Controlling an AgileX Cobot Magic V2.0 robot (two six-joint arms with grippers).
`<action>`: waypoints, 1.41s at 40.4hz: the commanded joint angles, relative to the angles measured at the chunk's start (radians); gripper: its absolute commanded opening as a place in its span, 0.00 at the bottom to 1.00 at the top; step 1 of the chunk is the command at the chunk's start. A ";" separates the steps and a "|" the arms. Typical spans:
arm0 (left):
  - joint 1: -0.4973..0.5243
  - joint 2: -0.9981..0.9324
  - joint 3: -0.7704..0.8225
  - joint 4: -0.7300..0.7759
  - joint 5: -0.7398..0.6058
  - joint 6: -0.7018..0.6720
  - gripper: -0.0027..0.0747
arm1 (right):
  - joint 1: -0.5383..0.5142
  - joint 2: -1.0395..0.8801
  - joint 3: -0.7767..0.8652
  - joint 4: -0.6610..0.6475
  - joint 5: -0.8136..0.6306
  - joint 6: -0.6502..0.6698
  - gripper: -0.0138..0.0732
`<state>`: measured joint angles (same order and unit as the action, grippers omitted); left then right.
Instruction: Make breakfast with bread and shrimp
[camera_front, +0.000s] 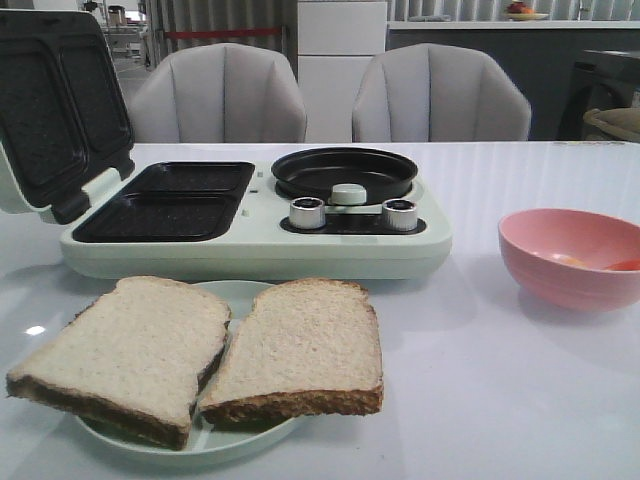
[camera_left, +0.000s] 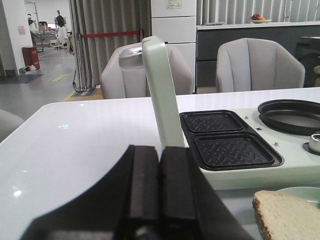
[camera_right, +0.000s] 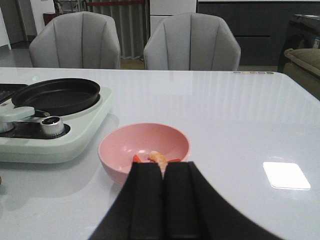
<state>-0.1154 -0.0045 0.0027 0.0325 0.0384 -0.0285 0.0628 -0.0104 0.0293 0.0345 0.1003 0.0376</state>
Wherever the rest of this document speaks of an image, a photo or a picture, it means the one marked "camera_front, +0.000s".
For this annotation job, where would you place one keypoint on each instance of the grey upholstered chair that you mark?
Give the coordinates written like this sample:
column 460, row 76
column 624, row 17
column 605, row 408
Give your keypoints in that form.
column 221, row 93
column 438, row 93

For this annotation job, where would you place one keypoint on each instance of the mint green round plate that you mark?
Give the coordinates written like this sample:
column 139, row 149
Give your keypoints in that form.
column 208, row 444

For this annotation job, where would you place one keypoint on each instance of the right grey upholstered chair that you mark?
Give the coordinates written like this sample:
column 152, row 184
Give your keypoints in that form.
column 438, row 93

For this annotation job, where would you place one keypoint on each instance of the red barrier tape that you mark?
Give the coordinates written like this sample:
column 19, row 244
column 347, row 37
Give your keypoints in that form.
column 220, row 34

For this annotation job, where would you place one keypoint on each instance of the breakfast maker hinged lid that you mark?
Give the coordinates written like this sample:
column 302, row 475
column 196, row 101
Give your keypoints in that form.
column 64, row 120

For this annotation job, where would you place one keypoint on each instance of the silver control knob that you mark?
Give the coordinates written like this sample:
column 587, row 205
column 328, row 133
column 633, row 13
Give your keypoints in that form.
column 399, row 215
column 307, row 213

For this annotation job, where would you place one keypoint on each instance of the pink bowl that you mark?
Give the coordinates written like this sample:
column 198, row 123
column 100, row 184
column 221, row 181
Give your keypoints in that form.
column 563, row 256

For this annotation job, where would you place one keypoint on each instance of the beige cushioned seat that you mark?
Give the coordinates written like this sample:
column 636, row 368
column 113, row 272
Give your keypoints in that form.
column 621, row 123

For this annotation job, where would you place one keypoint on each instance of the left silver control knob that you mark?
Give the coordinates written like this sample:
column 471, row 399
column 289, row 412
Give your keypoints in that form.
column 307, row 213

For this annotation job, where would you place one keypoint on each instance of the black round frying pan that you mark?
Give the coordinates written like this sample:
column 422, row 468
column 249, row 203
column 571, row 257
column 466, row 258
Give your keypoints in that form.
column 383, row 175

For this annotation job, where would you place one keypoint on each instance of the right silver control knob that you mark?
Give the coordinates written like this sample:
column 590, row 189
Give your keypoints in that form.
column 399, row 215

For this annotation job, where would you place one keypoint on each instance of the grey counter with white top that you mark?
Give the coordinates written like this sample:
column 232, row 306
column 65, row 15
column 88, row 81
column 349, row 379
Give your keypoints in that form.
column 539, row 57

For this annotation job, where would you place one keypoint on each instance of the bread slice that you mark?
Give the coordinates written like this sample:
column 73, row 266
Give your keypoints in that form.
column 136, row 358
column 308, row 347

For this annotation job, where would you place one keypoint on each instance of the white cabinet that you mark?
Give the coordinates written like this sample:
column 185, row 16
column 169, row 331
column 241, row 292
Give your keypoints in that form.
column 335, row 42

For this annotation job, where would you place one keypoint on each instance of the orange cooked shrimp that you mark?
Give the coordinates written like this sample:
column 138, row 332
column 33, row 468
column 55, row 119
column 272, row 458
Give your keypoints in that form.
column 625, row 265

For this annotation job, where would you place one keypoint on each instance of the left grey upholstered chair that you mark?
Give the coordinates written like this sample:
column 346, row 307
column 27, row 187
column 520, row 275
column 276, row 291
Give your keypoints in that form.
column 221, row 93

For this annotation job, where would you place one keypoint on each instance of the fruit plate on counter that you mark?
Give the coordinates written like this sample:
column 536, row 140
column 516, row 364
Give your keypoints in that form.
column 520, row 11

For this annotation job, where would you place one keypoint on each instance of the mint green breakfast maker base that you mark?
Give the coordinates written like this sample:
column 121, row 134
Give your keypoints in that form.
column 226, row 220

